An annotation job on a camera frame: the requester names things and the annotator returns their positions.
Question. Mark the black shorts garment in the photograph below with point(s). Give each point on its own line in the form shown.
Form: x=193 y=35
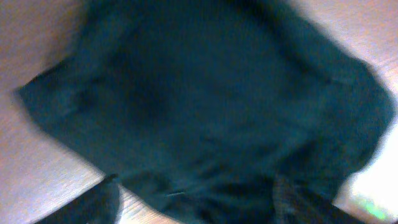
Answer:
x=198 y=105

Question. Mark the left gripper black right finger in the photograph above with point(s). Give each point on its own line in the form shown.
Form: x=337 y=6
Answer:
x=295 y=204

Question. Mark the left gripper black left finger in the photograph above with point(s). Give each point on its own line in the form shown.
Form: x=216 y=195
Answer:
x=99 y=205

